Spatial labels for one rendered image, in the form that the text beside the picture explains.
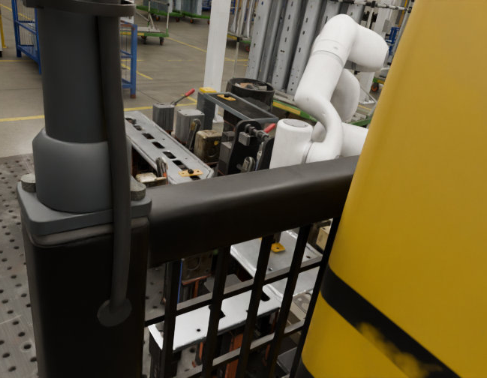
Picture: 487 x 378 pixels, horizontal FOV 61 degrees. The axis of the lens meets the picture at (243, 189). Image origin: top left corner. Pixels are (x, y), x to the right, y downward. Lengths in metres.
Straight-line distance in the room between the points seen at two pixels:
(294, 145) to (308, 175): 0.77
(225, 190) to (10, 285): 1.34
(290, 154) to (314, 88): 0.18
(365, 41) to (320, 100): 0.29
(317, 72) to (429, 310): 0.93
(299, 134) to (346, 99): 0.47
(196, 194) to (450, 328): 0.11
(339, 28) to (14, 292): 1.19
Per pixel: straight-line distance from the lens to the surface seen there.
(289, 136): 0.97
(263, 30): 6.01
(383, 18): 7.71
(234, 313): 0.92
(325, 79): 1.07
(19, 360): 1.26
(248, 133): 1.45
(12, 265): 1.56
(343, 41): 1.14
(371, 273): 0.19
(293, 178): 0.19
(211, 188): 0.17
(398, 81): 0.17
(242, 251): 1.10
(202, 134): 1.62
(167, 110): 1.99
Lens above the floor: 1.63
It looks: 26 degrees down
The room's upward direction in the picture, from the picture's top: 9 degrees clockwise
